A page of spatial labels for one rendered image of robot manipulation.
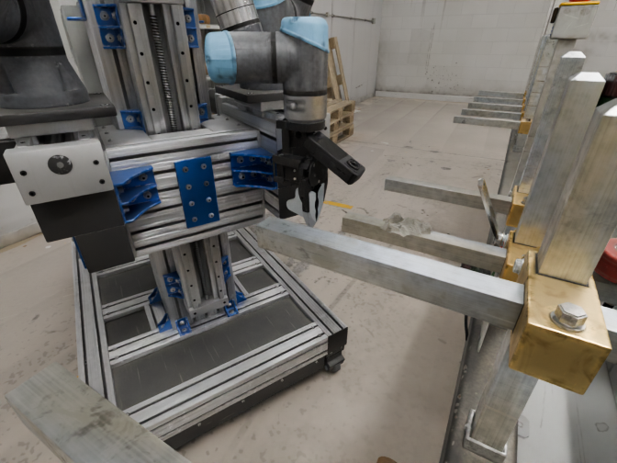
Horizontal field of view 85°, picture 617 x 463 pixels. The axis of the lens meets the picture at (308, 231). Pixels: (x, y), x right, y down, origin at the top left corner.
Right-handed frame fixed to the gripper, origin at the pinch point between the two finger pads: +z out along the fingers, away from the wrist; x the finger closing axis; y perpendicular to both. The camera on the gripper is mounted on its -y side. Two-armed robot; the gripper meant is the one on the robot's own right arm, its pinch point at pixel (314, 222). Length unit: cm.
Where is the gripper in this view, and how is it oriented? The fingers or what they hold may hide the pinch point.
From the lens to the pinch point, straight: 69.1
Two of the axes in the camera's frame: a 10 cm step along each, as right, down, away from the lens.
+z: 0.0, 8.7, 4.9
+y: -8.7, -2.5, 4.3
